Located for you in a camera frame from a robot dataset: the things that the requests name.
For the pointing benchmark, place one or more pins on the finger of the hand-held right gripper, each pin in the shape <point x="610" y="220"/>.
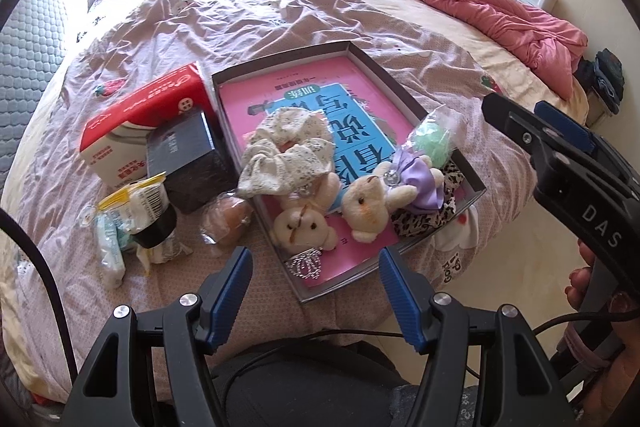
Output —
<point x="515" y="122"/>
<point x="565" y="129"/>

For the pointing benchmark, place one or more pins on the white tissue pack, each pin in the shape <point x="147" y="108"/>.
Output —
<point x="110" y="257"/>

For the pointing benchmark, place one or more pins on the grey mattress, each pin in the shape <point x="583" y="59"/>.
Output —
<point x="30" y="67"/>

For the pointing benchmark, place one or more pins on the leopard print scrunchie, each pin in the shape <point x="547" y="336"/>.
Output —
<point x="425" y="219"/>

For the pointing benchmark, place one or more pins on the red and white box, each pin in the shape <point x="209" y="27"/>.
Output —
<point x="140" y="112"/>

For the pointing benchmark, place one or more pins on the black box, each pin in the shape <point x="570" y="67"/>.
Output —
<point x="195" y="162"/>

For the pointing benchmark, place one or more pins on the teddy bear with purple dress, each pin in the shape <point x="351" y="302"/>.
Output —
<point x="367" y="207"/>

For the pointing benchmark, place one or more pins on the grey tray box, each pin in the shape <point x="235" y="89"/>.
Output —
<point x="310" y="57"/>

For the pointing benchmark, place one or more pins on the black roll in clear wrap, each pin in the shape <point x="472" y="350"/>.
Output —
<point x="160" y="232"/>

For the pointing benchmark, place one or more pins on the floral white scrunchie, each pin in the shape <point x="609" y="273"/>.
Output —
<point x="280" y="172"/>

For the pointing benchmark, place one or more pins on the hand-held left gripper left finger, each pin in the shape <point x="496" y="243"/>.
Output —
<point x="230" y="302"/>

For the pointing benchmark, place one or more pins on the yellow white snack cup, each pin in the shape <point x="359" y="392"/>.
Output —
<point x="135" y="199"/>

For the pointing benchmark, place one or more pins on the cream teddy bear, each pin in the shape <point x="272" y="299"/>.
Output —
<point x="300" y="224"/>

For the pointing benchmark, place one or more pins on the silver tiara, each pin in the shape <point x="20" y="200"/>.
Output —
<point x="305" y="264"/>

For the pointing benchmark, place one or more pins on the dark clothes pile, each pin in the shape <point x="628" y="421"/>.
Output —
<point x="602" y="77"/>

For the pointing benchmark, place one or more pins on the green mesh ball in bag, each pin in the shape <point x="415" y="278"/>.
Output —
<point x="435" y="137"/>

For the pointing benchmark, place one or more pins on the bread in plastic bag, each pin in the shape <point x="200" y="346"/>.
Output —
<point x="227" y="219"/>

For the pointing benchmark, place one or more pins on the person's right hand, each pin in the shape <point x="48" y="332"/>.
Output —
<point x="580" y="287"/>

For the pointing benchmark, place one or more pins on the pink patterned quilt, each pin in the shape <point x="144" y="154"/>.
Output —
<point x="250" y="17"/>

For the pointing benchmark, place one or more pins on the pink book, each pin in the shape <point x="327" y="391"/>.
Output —
<point x="280" y="92"/>

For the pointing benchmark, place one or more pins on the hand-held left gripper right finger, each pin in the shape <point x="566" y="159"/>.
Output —
<point x="400" y="302"/>

